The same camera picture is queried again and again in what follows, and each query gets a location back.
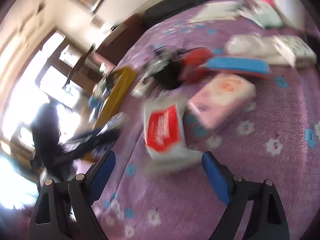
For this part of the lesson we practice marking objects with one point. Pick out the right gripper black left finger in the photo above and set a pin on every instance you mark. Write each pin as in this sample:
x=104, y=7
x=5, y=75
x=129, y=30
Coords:
x=49, y=219

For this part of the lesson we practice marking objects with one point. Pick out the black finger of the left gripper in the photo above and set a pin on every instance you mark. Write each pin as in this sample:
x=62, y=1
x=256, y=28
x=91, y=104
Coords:
x=79, y=145

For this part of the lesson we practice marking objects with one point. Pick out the red white tissue pack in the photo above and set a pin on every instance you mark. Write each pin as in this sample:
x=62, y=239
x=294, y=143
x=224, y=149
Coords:
x=164, y=131

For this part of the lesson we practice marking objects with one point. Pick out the red plastic bag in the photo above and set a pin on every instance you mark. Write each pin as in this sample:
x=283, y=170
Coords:
x=193, y=69

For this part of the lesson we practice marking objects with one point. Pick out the pink tissue pack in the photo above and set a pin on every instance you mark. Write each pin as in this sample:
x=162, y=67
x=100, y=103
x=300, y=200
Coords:
x=220, y=98

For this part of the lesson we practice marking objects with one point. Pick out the blue packet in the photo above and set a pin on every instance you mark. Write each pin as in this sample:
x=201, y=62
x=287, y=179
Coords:
x=239, y=65

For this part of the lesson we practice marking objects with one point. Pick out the white green patterned tissue pack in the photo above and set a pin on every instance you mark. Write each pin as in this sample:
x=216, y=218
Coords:
x=295, y=51

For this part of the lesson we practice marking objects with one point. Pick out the white plastic bag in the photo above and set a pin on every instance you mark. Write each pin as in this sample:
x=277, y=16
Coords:
x=251, y=46

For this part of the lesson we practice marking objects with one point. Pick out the yellow cardboard tray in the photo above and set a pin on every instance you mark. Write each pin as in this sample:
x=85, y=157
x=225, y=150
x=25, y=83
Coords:
x=126, y=75

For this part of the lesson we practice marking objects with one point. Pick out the dark wooden chair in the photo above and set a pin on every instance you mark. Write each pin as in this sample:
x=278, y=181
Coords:
x=78, y=65

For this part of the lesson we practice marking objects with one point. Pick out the brown armchair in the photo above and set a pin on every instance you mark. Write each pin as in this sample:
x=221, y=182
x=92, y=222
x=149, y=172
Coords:
x=115, y=46

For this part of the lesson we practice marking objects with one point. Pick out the purple floral tablecloth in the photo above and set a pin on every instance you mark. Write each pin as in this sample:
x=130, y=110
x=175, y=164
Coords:
x=275, y=137

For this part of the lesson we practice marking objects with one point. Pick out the white gloves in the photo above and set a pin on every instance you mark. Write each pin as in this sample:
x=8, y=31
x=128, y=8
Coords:
x=261, y=13

